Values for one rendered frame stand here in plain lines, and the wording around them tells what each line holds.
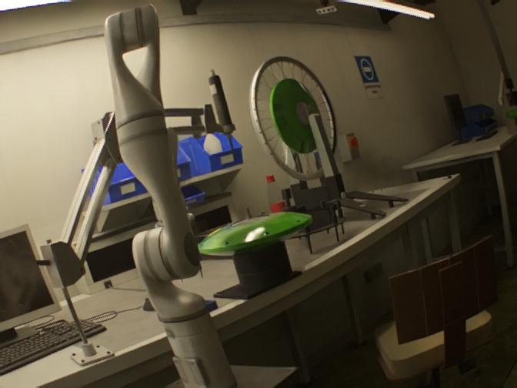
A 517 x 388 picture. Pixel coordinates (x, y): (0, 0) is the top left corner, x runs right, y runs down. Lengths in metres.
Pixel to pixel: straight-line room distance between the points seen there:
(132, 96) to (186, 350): 0.44
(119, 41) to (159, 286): 0.44
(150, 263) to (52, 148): 1.34
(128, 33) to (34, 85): 1.30
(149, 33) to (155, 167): 0.25
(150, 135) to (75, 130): 1.36
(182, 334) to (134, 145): 0.33
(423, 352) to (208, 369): 0.70
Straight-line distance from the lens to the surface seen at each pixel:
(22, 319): 1.58
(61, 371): 1.15
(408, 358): 1.44
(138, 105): 0.91
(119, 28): 0.96
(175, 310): 0.91
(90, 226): 1.21
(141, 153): 0.90
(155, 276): 0.91
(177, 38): 2.70
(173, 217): 0.89
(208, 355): 0.94
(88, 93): 2.32
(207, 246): 1.42
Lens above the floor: 1.26
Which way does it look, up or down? 3 degrees down
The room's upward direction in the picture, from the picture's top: 15 degrees counter-clockwise
